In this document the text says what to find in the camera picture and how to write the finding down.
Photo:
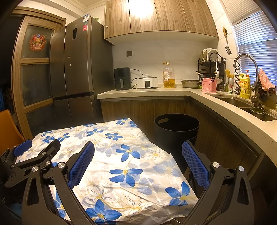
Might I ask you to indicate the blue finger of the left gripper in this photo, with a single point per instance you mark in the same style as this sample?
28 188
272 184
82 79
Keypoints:
19 150
43 159

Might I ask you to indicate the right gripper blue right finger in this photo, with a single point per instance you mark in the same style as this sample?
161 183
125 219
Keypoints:
227 196

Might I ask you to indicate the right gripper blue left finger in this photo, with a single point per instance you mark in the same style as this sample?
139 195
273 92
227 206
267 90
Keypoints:
38 206

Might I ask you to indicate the black round trash bin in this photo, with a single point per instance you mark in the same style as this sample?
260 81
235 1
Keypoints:
172 129

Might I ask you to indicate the orange chair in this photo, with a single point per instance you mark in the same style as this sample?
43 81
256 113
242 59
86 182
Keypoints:
9 134

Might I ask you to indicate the wooden lower cabinets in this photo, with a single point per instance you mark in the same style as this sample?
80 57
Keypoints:
217 138

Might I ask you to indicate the wooden cabinets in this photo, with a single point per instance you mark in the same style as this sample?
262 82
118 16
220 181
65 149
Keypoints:
217 138
128 17

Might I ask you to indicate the steel sink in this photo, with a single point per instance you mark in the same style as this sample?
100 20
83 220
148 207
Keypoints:
244 105

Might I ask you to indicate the dark grey refrigerator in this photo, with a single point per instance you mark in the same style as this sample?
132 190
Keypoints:
81 67

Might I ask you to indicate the sink strainer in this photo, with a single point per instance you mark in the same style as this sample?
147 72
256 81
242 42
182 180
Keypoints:
257 111

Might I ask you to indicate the red floral door decoration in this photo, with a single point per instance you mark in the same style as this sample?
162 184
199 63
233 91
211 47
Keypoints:
37 42

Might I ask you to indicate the black air fryer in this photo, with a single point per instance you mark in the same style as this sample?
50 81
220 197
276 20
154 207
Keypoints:
122 77

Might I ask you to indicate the wooden glass door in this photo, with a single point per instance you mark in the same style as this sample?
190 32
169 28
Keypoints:
31 85

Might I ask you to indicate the white rice cooker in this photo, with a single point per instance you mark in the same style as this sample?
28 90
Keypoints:
147 82

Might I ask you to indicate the yellow detergent bottle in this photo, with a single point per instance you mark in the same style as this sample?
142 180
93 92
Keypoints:
245 85

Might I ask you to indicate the pink utensil holder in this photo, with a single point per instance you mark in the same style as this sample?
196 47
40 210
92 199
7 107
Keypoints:
209 86

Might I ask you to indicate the pink dish cloth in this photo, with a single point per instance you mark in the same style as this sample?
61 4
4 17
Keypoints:
265 82

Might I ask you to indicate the beverage can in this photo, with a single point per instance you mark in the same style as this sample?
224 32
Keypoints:
230 84

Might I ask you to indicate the steel pot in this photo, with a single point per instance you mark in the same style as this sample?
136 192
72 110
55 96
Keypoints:
193 84

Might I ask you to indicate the cooking oil bottle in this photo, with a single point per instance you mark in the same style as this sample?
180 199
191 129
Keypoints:
168 76

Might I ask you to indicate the black dish rack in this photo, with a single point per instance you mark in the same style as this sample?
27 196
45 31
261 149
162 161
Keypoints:
211 65

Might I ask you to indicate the wooden upper cabinets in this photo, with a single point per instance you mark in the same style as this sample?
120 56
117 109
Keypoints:
128 17

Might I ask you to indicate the hanging spatula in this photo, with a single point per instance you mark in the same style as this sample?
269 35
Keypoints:
227 48

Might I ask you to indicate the window blinds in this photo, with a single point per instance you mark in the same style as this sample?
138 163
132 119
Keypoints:
255 34

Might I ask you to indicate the wall socket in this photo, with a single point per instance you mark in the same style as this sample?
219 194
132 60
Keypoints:
129 53

